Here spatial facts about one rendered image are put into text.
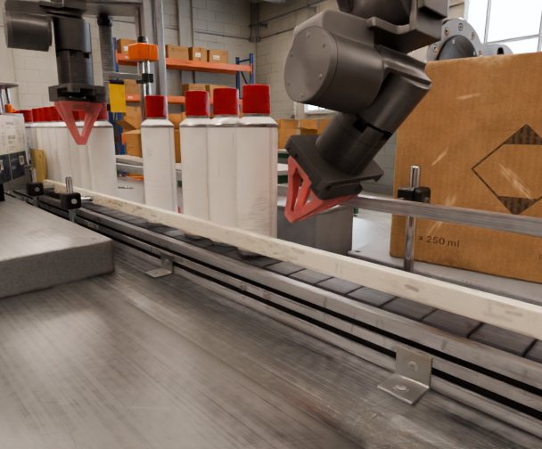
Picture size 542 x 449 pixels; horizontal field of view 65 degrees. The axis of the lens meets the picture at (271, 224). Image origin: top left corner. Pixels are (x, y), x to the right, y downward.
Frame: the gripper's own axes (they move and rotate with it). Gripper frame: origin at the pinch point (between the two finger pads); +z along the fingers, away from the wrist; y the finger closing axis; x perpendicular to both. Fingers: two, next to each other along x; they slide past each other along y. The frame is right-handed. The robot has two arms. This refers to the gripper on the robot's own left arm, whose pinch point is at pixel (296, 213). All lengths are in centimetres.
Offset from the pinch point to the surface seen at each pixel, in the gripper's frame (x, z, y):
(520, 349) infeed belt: 23.0, -12.2, 3.8
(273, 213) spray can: -2.5, 2.9, 0.0
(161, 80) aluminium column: -55, 21, -16
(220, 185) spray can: -10.0, 5.6, 2.3
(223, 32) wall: -686, 326, -566
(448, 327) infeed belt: 19.1, -8.8, 4.0
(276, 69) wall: -566, 325, -634
